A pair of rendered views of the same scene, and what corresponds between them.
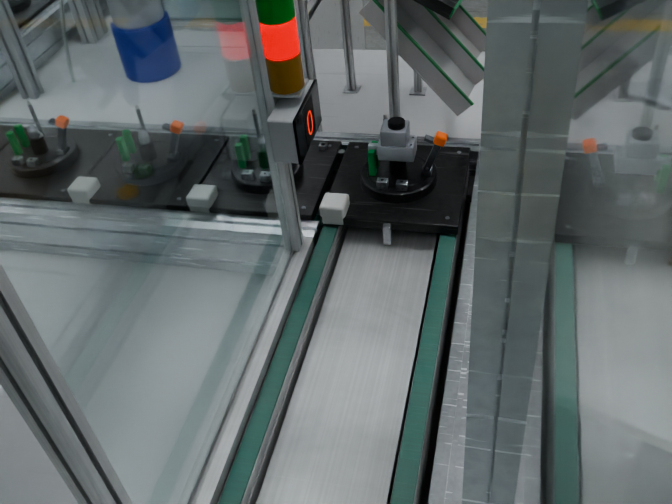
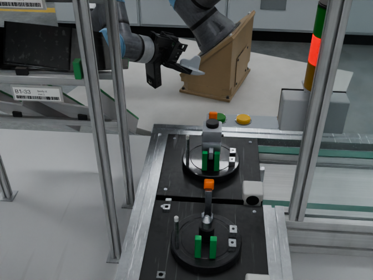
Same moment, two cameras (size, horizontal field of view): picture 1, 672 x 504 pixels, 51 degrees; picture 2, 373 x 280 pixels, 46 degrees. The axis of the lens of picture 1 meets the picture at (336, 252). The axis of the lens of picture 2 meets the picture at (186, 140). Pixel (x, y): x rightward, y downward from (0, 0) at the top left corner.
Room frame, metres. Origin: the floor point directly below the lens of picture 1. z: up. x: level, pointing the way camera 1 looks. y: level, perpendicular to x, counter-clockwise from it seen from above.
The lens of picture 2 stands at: (1.29, 0.67, 1.65)
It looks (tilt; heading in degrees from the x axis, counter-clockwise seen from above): 36 degrees down; 257
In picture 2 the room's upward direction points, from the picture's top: straight up
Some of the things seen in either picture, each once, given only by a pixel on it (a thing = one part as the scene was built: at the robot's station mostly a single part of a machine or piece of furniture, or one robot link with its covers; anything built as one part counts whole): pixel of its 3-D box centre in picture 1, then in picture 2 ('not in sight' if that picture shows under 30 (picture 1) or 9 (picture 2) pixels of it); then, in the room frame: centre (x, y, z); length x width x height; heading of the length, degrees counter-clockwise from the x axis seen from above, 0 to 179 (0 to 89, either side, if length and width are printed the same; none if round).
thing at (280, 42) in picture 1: (279, 35); (324, 48); (0.90, 0.04, 1.33); 0.05 x 0.05 x 0.05
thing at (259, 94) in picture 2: not in sight; (212, 90); (0.88, -0.70, 0.84); 0.90 x 0.70 x 0.03; 141
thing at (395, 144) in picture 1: (391, 137); (211, 136); (1.05, -0.12, 1.06); 0.08 x 0.04 x 0.07; 72
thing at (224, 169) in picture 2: (398, 175); (211, 160); (1.05, -0.13, 0.98); 0.14 x 0.14 x 0.02
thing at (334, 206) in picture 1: (334, 209); (252, 193); (0.98, -0.01, 0.97); 0.05 x 0.05 x 0.04; 72
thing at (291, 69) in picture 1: (284, 70); (319, 74); (0.90, 0.04, 1.28); 0.05 x 0.05 x 0.05
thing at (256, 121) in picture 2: not in sight; (242, 129); (0.90, -0.31, 0.93); 0.21 x 0.07 x 0.06; 162
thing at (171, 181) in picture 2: (398, 184); (210, 166); (1.05, -0.13, 0.96); 0.24 x 0.24 x 0.02; 72
